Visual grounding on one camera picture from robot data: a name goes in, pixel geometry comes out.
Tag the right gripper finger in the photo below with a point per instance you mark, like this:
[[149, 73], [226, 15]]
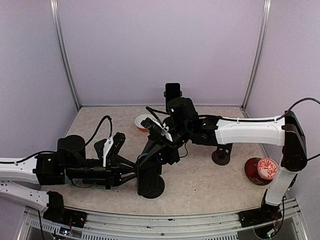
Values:
[[150, 150], [154, 163]]

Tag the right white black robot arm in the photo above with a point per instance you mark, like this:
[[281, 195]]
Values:
[[284, 131]]

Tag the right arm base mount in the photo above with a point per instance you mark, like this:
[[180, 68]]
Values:
[[263, 214]]

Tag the dark red saucer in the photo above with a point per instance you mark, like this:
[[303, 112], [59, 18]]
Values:
[[251, 172]]

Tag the red patterned bowl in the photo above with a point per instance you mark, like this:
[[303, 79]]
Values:
[[267, 168]]

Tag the black pole phone stand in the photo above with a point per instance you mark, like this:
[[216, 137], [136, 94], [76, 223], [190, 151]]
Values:
[[159, 189], [170, 95]]

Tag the aluminium frame post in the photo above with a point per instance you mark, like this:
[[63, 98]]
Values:
[[63, 53], [258, 54]]

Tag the orange white bowl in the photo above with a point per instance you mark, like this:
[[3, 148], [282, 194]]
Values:
[[138, 122]]

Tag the right aluminium frame post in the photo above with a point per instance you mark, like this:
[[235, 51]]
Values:
[[258, 54]]

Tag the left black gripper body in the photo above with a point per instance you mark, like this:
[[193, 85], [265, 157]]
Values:
[[79, 172]]

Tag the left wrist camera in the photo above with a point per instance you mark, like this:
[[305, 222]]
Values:
[[112, 146]]

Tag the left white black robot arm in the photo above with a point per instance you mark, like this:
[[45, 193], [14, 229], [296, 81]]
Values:
[[49, 168]]

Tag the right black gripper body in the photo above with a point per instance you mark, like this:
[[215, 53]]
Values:
[[173, 151]]

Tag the black teal phone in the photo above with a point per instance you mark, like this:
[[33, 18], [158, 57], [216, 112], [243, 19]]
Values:
[[172, 90]]

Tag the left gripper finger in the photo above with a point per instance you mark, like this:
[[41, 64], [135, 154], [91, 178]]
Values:
[[121, 179], [125, 162]]

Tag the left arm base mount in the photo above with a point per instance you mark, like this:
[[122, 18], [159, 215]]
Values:
[[56, 212]]

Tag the left aluminium frame post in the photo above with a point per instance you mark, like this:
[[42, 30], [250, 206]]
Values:
[[63, 53]]

